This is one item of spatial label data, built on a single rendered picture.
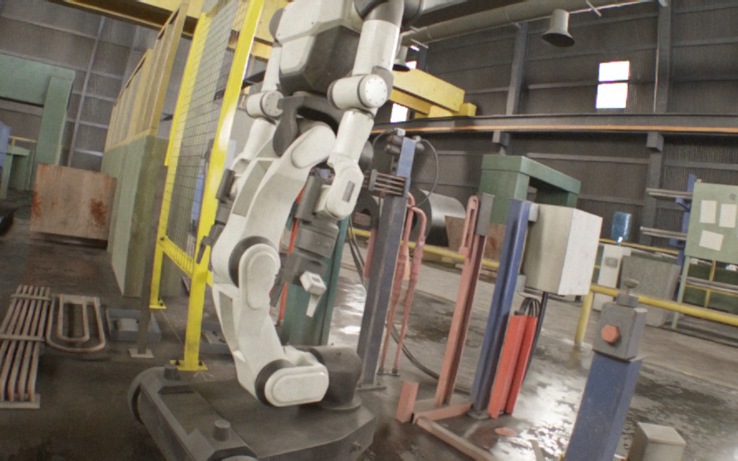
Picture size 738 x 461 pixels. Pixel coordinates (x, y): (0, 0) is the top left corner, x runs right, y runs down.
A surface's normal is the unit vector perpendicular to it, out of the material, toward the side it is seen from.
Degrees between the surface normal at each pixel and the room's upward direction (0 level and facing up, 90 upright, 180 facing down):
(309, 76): 112
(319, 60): 98
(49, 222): 90
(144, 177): 90
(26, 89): 90
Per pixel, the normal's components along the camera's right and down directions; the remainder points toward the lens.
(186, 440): -0.36, -0.77
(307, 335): 0.61, 0.12
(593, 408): -0.77, -0.13
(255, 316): 0.56, 0.54
